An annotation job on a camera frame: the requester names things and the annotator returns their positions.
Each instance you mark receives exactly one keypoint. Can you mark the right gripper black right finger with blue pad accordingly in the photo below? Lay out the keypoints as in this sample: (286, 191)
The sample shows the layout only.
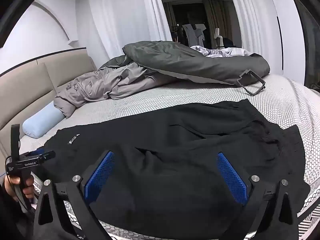
(266, 207)

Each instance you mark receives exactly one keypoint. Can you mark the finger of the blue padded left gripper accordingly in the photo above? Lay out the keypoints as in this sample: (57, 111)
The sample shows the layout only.
(40, 153)

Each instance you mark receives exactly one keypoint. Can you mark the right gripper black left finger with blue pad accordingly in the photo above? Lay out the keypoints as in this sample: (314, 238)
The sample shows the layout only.
(51, 218)

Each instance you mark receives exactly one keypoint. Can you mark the black pants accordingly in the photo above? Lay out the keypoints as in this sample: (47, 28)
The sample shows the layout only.
(165, 181)

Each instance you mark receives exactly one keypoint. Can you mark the person's left hand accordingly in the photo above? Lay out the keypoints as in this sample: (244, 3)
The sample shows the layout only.
(12, 182)

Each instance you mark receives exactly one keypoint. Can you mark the light blue bolster pillow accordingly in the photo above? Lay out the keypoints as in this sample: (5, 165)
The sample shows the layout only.
(44, 120)

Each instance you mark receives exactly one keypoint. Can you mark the beige upholstered headboard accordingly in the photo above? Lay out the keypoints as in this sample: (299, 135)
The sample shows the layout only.
(30, 86)

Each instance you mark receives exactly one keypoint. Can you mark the light grey crumpled sheet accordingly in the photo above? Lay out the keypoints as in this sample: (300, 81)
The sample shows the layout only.
(108, 83)

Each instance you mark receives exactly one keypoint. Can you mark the white sheer curtain left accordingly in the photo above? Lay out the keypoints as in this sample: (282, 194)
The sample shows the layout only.
(120, 22)

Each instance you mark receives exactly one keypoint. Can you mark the dark grey duvet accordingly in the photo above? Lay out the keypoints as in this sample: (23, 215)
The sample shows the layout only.
(180, 61)

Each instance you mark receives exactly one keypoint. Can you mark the white striped bedding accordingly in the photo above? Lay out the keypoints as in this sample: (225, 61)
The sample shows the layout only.
(225, 52)

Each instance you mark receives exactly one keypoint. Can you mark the white curtain right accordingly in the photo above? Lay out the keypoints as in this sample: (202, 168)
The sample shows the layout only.
(247, 12)

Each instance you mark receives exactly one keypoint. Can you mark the black rectangular frame tool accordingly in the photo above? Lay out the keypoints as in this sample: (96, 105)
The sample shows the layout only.
(248, 77)

